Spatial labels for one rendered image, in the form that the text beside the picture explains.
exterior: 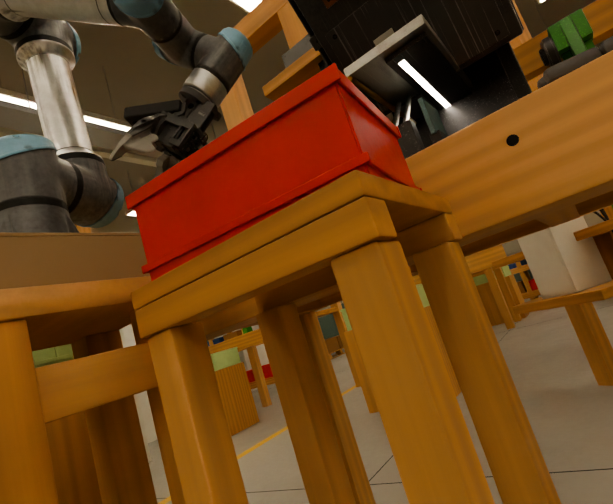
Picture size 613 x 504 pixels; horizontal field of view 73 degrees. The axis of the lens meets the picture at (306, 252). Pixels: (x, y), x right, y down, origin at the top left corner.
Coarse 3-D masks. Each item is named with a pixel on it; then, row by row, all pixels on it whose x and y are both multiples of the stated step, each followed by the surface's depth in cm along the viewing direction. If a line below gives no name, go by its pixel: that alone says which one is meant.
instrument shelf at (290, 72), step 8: (312, 48) 133; (304, 56) 135; (312, 56) 133; (320, 56) 132; (296, 64) 137; (304, 64) 135; (312, 64) 135; (288, 72) 139; (296, 72) 137; (304, 72) 138; (312, 72) 139; (272, 80) 142; (280, 80) 140; (288, 80) 140; (296, 80) 141; (304, 80) 142; (264, 88) 144; (272, 88) 142; (280, 88) 142; (288, 88) 144; (272, 96) 146; (280, 96) 147
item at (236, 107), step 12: (288, 12) 153; (288, 24) 153; (300, 24) 150; (288, 36) 153; (300, 36) 150; (240, 84) 175; (228, 96) 171; (240, 96) 171; (228, 108) 171; (240, 108) 168; (228, 120) 171; (240, 120) 167
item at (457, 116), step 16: (480, 64) 96; (496, 64) 95; (512, 64) 93; (480, 80) 97; (496, 80) 95; (512, 80) 93; (480, 96) 97; (496, 96) 95; (512, 96) 93; (448, 112) 101; (464, 112) 99; (480, 112) 97; (448, 128) 101; (432, 144) 103
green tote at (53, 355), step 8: (32, 352) 99; (40, 352) 100; (48, 352) 101; (56, 352) 102; (64, 352) 103; (72, 352) 104; (40, 360) 99; (48, 360) 100; (56, 360) 101; (64, 360) 102
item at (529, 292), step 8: (512, 264) 704; (520, 264) 693; (512, 272) 696; (520, 272) 693; (528, 280) 725; (520, 288) 700; (528, 288) 687; (536, 288) 685; (528, 296) 683; (536, 296) 718
